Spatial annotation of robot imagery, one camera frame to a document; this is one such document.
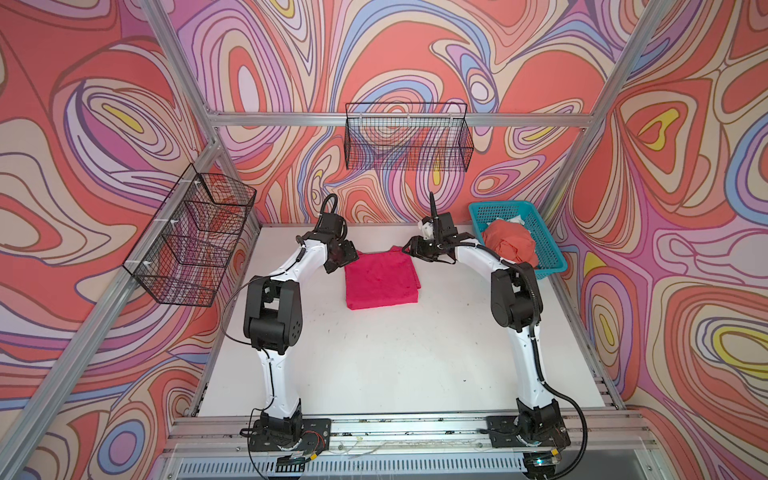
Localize magenta t shirt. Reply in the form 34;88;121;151
344;246;421;310

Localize teal plastic basket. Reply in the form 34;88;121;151
468;200;567;280

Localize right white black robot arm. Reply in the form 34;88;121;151
402;212;570;449

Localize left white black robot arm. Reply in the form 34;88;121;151
242;213;358;452

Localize coral orange t shirt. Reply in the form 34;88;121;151
482;219;539;267

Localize white cloth in basket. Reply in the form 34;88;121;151
508;215;525;226

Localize back black wire basket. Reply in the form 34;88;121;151
343;101;475;173

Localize black wire basket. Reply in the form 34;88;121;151
123;166;256;307
343;101;475;173

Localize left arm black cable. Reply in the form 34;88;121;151
220;193;340;480

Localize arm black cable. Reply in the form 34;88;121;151
220;193;340;480
428;191;589;480

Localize left black wire basket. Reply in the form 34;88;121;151
123;166;256;307

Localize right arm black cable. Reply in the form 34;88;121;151
428;191;589;480

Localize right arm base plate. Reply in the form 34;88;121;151
479;415;571;449

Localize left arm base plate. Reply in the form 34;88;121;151
241;418;331;454

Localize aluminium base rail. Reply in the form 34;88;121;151
153;409;673;479

